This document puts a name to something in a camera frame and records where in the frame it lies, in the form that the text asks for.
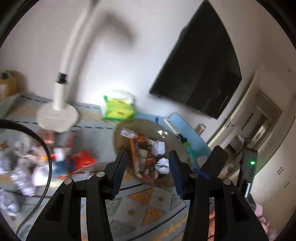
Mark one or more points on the yellow pen holder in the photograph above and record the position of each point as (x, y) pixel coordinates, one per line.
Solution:
(8, 84)

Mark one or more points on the grey paper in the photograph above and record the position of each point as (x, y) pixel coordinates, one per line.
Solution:
(8, 203)

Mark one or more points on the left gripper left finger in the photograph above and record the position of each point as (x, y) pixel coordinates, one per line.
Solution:
(115, 172)

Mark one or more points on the red flat box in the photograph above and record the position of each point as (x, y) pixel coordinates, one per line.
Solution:
(58, 140)

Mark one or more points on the white paper ball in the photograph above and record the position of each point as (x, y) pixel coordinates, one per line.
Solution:
(158, 148)

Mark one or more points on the brown woven basket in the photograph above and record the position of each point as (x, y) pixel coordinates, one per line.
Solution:
(136, 136)

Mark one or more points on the red orange snack bag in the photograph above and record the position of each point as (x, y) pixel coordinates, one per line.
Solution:
(80, 161)

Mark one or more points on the white desk lamp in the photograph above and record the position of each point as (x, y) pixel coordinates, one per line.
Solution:
(58, 115)

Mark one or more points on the wall mounted black television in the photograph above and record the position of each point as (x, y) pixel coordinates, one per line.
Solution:
(202, 71)

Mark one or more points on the white blue shark plush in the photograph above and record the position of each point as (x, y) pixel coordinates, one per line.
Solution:
(59, 162)

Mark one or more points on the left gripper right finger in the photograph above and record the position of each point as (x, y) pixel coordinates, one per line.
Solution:
(180, 172)

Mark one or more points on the green tissue pack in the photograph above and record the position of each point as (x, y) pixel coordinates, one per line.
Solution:
(118, 106)

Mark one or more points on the patterned blue blanket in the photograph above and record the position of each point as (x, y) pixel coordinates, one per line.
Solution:
(73, 206)

